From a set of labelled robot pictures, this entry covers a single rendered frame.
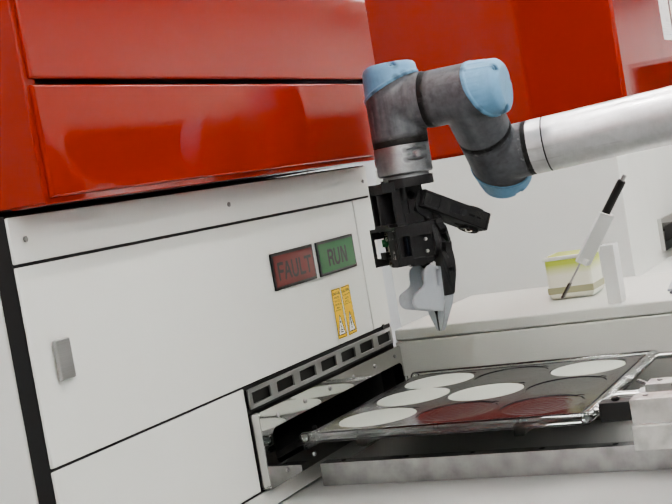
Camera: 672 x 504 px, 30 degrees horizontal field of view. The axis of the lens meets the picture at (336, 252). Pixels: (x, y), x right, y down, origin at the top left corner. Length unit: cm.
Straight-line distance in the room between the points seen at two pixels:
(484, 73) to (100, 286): 59
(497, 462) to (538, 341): 35
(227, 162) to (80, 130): 27
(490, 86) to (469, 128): 7
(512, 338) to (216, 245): 54
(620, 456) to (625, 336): 36
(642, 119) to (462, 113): 23
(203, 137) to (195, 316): 21
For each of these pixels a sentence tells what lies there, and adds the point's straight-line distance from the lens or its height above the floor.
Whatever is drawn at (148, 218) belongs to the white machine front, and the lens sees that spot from 140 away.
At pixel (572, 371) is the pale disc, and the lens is 171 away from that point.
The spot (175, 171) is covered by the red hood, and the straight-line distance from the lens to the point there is 136.
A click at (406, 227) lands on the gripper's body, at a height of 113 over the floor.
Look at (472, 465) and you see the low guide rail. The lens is 154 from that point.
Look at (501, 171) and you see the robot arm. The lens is 171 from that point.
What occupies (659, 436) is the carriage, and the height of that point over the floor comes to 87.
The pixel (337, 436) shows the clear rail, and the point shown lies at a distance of 154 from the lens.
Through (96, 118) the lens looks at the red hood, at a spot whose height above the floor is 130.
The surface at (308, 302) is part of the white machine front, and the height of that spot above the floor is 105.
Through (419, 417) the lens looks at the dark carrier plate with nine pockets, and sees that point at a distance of 156.
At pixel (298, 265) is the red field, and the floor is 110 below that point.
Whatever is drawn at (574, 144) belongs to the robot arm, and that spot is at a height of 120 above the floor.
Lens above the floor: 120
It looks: 3 degrees down
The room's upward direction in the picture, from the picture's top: 10 degrees counter-clockwise
